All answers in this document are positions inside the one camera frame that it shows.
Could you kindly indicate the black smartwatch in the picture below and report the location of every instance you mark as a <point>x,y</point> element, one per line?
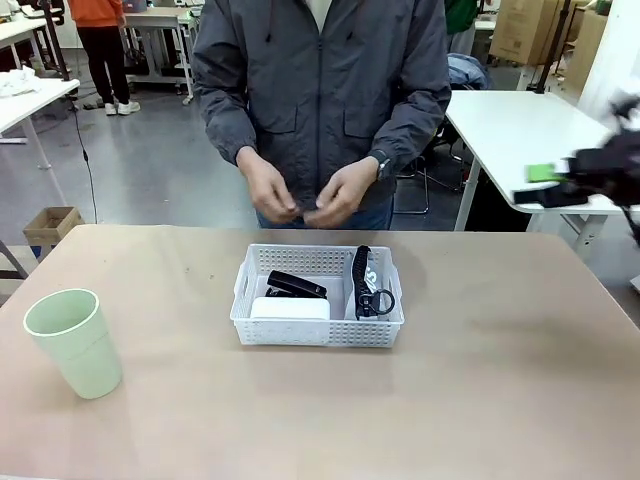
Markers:
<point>382,165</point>

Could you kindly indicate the black stapler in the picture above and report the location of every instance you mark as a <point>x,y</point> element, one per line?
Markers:
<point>295,286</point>

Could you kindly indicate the white rectangular speaker box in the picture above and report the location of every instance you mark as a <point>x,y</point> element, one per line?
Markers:
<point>290,308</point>

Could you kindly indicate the black metal chair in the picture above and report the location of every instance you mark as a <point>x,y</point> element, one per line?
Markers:
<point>425,170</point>

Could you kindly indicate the black metal stand frame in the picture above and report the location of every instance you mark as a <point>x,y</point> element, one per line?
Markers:
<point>12,257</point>

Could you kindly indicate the black metal pole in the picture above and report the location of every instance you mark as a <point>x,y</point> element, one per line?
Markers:
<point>547,60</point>

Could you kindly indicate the person right forearm grey sleeve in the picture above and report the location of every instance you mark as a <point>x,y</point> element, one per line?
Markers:
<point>227,130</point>

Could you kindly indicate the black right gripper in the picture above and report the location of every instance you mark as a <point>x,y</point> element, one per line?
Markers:
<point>612,170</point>

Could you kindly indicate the person in orange top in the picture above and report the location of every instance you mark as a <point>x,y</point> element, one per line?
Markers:
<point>100,30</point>

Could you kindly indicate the large cardboard box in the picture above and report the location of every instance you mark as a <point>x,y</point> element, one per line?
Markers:
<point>525,30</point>

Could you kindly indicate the small open cardboard box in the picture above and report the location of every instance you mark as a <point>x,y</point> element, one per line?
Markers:
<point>52,227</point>

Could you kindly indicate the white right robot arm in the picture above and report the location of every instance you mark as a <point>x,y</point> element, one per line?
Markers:
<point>622,99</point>

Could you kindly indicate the white perforated plastic basket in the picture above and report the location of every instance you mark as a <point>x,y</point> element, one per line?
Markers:
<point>370,332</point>

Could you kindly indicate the person torso grey jacket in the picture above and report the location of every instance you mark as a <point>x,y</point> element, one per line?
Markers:
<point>320,90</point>

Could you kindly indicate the light green plastic cup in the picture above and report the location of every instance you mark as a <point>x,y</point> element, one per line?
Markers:
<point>80,350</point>

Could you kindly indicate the person right hand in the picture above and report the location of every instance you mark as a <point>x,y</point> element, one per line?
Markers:
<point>267,187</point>

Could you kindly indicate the person left hand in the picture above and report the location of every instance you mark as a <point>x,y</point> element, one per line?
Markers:
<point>345,192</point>

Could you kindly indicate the tall narrow cardboard box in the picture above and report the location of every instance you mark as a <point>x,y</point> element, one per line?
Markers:
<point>587,47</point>

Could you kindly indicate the large white side table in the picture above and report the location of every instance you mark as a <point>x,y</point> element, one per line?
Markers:
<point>500,135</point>

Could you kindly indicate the person left forearm grey sleeve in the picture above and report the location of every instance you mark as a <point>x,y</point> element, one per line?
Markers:
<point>415,125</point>

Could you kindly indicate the white crumpled cloth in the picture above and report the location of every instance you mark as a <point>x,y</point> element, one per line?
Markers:
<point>17,82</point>

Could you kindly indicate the white table with slim leg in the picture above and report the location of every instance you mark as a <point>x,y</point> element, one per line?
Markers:
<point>35,102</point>

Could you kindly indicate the person in green top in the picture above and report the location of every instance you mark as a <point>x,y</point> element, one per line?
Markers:
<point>462,17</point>

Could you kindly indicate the white background workbench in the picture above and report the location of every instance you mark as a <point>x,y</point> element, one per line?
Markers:
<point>160,30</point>

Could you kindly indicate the blue jacket pile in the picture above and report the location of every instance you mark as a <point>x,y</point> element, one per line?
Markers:
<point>467,72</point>

